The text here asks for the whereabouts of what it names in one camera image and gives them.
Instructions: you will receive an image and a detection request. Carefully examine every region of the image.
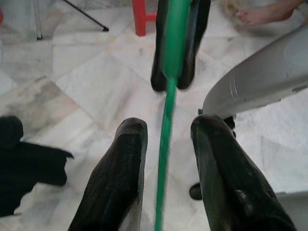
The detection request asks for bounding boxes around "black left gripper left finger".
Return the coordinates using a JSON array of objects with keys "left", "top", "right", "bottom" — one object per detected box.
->
[{"left": 68, "top": 117, "right": 148, "bottom": 231}]

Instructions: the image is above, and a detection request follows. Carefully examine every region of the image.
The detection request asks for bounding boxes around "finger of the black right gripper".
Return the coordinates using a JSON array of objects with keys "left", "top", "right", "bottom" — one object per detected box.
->
[
  {"left": 177, "top": 0, "right": 212, "bottom": 90},
  {"left": 151, "top": 0, "right": 169, "bottom": 92}
]

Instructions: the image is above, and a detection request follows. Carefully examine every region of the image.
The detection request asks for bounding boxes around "red plastic stool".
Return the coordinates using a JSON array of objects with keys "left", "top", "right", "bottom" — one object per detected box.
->
[{"left": 131, "top": 0, "right": 158, "bottom": 37}]

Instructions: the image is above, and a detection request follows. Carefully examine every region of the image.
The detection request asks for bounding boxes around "black printed t-shirt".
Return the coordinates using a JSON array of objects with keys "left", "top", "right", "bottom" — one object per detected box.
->
[{"left": 0, "top": 115, "right": 75, "bottom": 217}]

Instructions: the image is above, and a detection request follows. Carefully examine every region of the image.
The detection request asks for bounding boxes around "green plastic hanger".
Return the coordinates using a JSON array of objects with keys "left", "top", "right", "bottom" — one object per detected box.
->
[{"left": 154, "top": 0, "right": 191, "bottom": 231}]

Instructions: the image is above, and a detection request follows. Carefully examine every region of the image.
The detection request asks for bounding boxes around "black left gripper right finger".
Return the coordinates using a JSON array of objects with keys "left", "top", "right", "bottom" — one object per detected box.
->
[{"left": 190, "top": 114, "right": 298, "bottom": 231}]

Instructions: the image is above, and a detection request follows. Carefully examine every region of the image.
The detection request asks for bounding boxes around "silver metal clothes rack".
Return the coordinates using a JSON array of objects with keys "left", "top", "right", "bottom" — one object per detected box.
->
[{"left": 35, "top": 0, "right": 110, "bottom": 41}]

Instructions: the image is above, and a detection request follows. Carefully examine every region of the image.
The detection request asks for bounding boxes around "black robot left foot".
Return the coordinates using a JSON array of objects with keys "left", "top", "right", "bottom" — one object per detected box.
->
[{"left": 189, "top": 182, "right": 203, "bottom": 201}]

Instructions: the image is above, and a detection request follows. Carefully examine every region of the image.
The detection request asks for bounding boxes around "person bare foot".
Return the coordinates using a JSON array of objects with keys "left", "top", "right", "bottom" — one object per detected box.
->
[{"left": 235, "top": 1, "right": 300, "bottom": 26}]

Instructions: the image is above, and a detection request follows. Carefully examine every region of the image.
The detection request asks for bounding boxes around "silver robot right leg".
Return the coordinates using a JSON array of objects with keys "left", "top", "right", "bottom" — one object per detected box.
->
[{"left": 198, "top": 24, "right": 308, "bottom": 140}]

